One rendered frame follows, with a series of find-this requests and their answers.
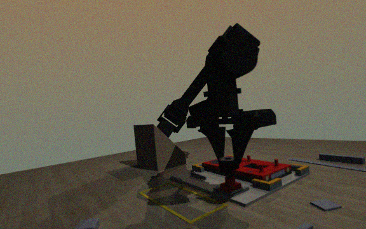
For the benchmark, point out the black and grey wheel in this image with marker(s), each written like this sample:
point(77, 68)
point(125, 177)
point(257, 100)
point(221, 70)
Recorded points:
point(228, 163)

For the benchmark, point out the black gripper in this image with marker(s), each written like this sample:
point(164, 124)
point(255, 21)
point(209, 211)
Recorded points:
point(244, 123)

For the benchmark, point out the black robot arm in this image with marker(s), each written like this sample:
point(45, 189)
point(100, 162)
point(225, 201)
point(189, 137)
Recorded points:
point(231, 56)

